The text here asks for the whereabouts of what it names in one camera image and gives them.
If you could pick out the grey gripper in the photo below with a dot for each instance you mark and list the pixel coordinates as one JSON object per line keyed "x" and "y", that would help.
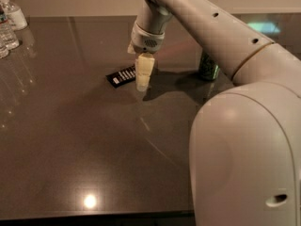
{"x": 147, "y": 41}

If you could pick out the black rxbar chocolate wrapper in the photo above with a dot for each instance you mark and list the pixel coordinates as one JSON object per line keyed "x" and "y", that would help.
{"x": 122, "y": 77}

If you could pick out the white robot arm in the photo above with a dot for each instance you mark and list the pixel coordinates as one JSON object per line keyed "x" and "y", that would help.
{"x": 244, "y": 147}

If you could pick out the green soda can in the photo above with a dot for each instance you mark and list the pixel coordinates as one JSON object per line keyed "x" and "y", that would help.
{"x": 208, "y": 70}

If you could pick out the clear plastic water bottle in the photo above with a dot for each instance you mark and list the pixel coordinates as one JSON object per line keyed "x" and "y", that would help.
{"x": 6, "y": 33}

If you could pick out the white hand sanitizer bottle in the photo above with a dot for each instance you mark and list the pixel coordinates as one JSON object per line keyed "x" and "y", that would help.
{"x": 14, "y": 14}

